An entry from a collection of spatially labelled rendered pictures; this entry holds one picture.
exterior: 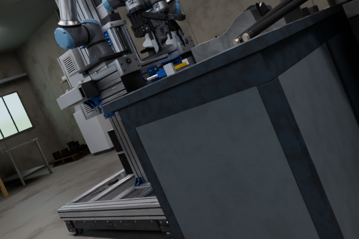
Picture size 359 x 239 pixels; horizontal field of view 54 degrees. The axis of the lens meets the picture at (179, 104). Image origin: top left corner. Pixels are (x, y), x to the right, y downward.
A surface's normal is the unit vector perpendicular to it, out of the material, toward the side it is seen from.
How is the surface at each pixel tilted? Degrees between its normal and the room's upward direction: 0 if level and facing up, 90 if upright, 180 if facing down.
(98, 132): 90
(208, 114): 90
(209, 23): 90
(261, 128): 90
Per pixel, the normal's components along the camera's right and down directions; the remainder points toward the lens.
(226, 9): -0.62, 0.33
